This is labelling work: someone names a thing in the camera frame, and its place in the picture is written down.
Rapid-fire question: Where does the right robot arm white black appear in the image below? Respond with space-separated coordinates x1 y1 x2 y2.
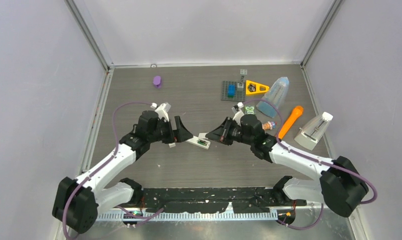
205 114 369 218

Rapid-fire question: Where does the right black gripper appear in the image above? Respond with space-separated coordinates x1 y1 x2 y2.
206 117 254 146

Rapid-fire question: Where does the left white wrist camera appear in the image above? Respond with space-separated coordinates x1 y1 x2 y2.
150 102 171 122

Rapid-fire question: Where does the orange toy microphone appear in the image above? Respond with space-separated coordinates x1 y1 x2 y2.
278 105 304 140

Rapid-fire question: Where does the purple plastic toy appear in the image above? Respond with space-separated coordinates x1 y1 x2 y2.
152 75 162 88

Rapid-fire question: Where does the grey lego baseplate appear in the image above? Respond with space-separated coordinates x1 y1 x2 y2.
220 80 246 102

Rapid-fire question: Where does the white metronome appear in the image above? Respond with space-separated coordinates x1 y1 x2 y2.
294 112 333 151

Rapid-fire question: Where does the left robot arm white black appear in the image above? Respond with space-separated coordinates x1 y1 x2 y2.
52 110 194 234

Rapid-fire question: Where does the small figurine bottle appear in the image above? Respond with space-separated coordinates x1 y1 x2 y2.
262 121 276 130

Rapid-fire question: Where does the blue lego brick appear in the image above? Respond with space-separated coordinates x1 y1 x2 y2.
227 84 236 99

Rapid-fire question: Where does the green owl toy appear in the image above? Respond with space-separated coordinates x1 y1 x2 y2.
244 105 256 115

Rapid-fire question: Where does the small white battery cover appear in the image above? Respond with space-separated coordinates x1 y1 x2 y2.
198 133 207 139

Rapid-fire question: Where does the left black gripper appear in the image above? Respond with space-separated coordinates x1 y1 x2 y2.
148 116 192 144

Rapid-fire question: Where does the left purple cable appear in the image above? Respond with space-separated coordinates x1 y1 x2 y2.
61 101 153 240

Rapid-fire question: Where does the purple cable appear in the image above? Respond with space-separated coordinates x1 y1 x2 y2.
242 98 378 204
61 101 153 240

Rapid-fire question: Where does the grey lego piece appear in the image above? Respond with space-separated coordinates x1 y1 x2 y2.
237 69 248 92

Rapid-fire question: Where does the white air conditioner remote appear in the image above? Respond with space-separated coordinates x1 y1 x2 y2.
185 136 210 150

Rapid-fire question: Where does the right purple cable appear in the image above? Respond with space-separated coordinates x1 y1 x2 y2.
242 98 378 204

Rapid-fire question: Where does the yellow triangle toy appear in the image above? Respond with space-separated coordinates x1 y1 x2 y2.
245 80 270 96

